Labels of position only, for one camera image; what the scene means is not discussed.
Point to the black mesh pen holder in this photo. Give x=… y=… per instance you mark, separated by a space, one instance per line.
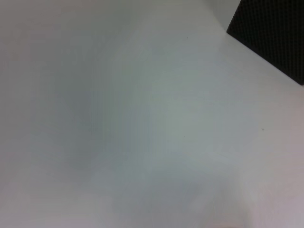
x=273 y=35

